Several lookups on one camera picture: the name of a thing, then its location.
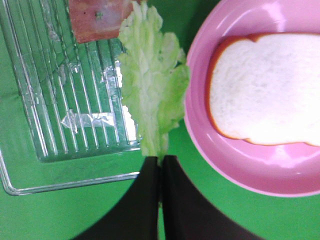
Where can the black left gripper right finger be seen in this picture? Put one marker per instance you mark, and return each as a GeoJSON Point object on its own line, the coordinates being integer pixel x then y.
{"type": "Point", "coordinates": [188, 215]}

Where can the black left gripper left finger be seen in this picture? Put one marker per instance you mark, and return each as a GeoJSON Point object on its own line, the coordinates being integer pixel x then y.
{"type": "Point", "coordinates": [135, 215]}

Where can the green toy lettuce leaf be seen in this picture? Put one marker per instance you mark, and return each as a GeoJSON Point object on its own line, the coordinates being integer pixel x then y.
{"type": "Point", "coordinates": [155, 77]}

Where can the toy bread slice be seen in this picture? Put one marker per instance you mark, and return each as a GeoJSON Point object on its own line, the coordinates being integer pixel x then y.
{"type": "Point", "coordinates": [264, 88]}

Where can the toy ham slice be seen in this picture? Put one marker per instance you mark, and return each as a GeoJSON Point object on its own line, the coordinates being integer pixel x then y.
{"type": "Point", "coordinates": [93, 20]}

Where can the green tablecloth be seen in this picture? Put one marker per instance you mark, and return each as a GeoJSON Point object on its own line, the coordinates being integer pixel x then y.
{"type": "Point", "coordinates": [64, 214]}

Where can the pink round plate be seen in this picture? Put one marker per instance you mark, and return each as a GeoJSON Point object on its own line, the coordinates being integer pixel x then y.
{"type": "Point", "coordinates": [291, 170]}

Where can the left clear plastic tray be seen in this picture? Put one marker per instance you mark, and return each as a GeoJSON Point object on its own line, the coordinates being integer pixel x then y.
{"type": "Point", "coordinates": [62, 123]}

